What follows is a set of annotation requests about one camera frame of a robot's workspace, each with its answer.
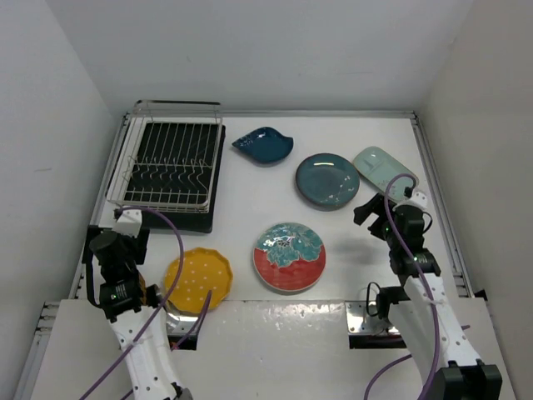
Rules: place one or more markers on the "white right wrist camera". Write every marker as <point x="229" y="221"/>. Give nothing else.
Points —
<point x="418" y="199"/>

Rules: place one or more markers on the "dark blue leaf-shaped plate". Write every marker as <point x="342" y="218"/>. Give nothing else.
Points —
<point x="264" y="146"/>

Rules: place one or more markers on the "metal wire dish rack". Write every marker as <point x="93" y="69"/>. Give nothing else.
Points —
<point x="166" y="111"/>

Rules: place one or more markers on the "light green oval plate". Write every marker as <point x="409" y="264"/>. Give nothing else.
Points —
<point x="378" y="167"/>

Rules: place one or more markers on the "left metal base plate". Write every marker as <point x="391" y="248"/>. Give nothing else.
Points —
<point x="178" y="325"/>

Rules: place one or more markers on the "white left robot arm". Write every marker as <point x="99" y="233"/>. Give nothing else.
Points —
<point x="134" y="313"/>

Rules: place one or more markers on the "teal round plate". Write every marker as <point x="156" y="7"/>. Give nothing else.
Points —
<point x="327" y="180"/>

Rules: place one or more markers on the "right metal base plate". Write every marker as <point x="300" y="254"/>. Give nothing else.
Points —
<point x="360" y="323"/>

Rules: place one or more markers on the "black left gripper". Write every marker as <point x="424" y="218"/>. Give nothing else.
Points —
<point x="136" y="244"/>

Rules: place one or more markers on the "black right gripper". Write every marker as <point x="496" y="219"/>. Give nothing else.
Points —
<point x="362" y="212"/>

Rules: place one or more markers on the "red and teal floral plate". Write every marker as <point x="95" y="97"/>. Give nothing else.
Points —
<point x="289" y="257"/>

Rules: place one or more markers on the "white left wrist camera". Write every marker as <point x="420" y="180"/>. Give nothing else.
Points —
<point x="129" y="223"/>

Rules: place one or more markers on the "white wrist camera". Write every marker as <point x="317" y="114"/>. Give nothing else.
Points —
<point x="129" y="223"/>
<point x="418" y="199"/>

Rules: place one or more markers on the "yellow polka dot plate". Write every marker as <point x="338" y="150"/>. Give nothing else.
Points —
<point x="204" y="270"/>

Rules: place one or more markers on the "black drying mat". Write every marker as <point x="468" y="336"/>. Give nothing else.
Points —
<point x="173" y="168"/>

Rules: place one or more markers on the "metal base plate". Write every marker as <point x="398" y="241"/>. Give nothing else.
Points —
<point x="360" y="323"/>
<point x="178" y="325"/>

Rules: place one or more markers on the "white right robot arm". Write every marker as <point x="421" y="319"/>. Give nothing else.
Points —
<point x="418" y="307"/>

